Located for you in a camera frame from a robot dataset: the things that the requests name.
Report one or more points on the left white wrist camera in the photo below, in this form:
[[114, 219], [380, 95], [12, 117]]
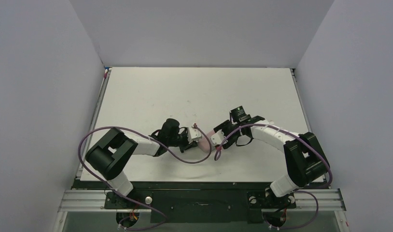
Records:
[[193, 135]]

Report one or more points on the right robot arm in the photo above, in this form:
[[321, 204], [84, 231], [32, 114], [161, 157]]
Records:
[[304, 157]]

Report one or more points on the pink umbrella case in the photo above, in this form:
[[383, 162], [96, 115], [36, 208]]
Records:
[[207, 142]]

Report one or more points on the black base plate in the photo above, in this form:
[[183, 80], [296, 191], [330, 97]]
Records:
[[203, 202]]

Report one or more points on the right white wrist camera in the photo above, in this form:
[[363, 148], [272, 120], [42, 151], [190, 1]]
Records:
[[218, 138]]

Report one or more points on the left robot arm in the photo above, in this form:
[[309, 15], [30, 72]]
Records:
[[110, 154]]

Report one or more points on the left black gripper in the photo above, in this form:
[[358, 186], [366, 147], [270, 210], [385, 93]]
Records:
[[186, 140]]

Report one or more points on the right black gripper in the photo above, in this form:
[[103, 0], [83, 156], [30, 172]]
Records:
[[224, 132]]

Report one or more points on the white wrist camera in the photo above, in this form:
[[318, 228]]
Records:
[[218, 138], [193, 135]]

